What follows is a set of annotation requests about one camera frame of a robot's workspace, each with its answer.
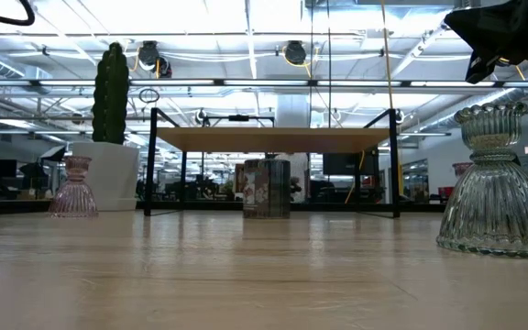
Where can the white plant pot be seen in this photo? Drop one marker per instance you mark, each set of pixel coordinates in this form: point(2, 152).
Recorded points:
point(106, 176)

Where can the black aluminium table frame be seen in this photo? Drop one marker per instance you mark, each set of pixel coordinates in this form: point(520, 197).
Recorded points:
point(25, 207)

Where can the person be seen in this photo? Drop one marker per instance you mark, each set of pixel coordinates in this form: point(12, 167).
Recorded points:
point(300, 174)

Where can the floral print candle tin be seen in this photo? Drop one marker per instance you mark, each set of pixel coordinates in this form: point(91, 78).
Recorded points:
point(266, 188)

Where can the red box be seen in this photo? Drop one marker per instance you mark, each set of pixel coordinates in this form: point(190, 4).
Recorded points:
point(446, 191)

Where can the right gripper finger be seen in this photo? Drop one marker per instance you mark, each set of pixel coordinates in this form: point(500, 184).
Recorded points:
point(465, 23)

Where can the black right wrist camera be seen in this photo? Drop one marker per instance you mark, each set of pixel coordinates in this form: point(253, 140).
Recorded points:
point(477, 69)

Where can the wooden shelf with black legs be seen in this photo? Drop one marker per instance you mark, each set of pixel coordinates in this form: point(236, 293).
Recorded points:
point(273, 139)

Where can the long ceiling light bar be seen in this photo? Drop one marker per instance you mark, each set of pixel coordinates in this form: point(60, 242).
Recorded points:
point(264, 83)

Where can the dark wide screen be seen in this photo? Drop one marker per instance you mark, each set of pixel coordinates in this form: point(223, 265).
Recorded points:
point(346, 163)

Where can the green cactus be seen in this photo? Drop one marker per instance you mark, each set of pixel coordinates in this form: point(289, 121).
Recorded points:
point(110, 91)

